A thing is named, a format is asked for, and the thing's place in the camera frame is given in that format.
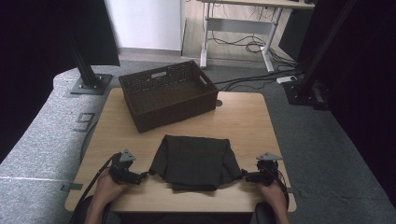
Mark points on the white power strip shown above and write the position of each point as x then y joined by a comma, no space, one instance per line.
286,79

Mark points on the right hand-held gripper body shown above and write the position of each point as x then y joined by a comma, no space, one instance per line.
264,169

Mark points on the grey table grommet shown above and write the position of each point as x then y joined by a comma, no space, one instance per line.
218,103

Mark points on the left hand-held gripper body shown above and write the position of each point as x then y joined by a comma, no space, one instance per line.
124,170

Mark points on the white desk frame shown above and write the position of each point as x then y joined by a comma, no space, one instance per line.
246,31

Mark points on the dark grey cloth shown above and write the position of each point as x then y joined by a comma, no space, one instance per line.
194,161

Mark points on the person's right hand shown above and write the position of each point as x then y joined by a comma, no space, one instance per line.
275,196

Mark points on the black metal stand with baseplate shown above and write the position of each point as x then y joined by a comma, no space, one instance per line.
88,74

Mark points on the dark curtain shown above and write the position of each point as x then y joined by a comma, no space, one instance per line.
364,93
46,62

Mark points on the person's left hand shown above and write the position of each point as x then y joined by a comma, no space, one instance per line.
106,189

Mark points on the dark brown woven basket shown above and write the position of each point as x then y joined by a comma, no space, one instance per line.
168,95

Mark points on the white panel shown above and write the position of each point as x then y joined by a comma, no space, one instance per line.
144,23

